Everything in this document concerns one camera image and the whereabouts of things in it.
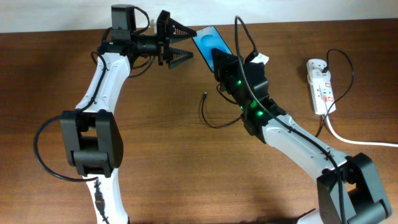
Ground white power strip cord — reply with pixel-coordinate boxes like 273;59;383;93
323;113;398;148

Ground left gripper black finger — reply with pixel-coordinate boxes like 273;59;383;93
169;47;193;69
169;19;197;44

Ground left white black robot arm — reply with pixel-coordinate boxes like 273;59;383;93
60;4;197;223

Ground white power strip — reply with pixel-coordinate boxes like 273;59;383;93
307;71;336;115

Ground white USB charger plug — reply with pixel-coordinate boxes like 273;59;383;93
307;58;331;84

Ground black USB charging cable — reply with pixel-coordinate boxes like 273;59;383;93
200;49;355;138

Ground blue screen Galaxy smartphone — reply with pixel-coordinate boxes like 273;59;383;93
192;26;232;72

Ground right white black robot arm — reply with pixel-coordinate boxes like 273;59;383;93
211;48;392;223

